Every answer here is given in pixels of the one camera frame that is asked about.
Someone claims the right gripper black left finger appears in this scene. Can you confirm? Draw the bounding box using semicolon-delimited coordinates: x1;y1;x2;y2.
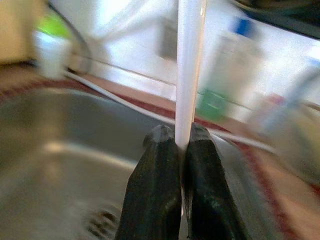
114;125;182;240

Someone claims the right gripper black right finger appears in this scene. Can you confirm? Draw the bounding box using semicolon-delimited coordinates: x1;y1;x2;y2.
183;124;251;240

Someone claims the large lilac plastic bowl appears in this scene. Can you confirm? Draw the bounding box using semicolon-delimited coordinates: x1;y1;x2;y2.
174;0;208;217

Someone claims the stainless steel sink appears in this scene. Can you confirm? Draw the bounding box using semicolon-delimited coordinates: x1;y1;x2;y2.
0;87;283;240

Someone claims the clear plastic container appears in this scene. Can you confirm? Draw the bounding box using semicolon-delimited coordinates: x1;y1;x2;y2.
249;57;320;181

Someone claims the clear bottle green liquid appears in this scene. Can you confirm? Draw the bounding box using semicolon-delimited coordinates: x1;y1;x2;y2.
197;18;263;121

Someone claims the grey metal faucet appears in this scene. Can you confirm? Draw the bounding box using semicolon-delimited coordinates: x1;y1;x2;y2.
157;22;181;61

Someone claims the white squeeze bottle green cap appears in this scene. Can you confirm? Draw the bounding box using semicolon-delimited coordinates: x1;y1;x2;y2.
32;14;73;78

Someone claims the thin white hose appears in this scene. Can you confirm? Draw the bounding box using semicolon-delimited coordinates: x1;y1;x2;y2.
62;71;278;153

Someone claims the black ioniser cable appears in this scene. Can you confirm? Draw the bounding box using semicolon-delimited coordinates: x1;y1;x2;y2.
67;19;95;75

